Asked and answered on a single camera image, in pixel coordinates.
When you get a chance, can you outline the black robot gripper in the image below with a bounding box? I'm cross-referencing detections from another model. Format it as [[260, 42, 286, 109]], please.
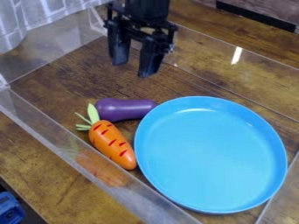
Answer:
[[104, 0, 178, 78]]

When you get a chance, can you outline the purple toy eggplant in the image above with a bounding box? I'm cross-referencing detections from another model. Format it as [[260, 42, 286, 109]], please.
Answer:
[[95, 98, 158, 123]]

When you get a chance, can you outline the orange toy carrot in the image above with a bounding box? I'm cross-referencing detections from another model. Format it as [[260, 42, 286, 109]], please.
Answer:
[[76, 103, 136, 170]]

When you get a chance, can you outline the white patterned curtain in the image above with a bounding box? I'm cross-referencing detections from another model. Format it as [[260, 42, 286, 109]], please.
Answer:
[[0, 0, 111, 54]]

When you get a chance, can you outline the blue plastic plate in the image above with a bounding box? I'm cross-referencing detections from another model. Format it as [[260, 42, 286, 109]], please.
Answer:
[[135, 96, 287, 214]]

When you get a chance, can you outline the blue object at corner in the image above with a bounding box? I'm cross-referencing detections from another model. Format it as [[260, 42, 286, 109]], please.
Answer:
[[0, 192, 25, 224]]

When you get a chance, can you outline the clear acrylic enclosure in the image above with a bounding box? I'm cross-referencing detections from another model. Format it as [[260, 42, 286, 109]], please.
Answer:
[[0, 5, 299, 224]]

